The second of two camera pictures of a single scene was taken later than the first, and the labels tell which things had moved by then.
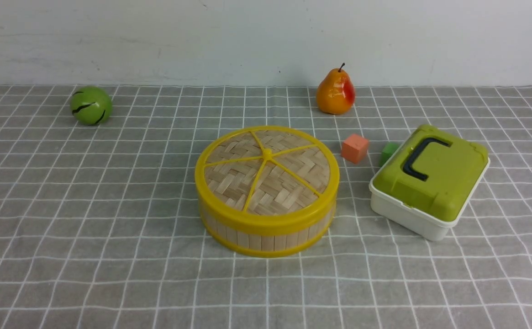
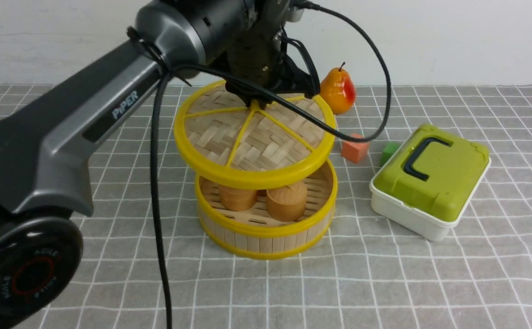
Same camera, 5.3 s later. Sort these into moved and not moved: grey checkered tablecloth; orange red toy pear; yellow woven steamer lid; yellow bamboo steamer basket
Moved: yellow woven steamer lid
Not moved: orange red toy pear; yellow bamboo steamer basket; grey checkered tablecloth
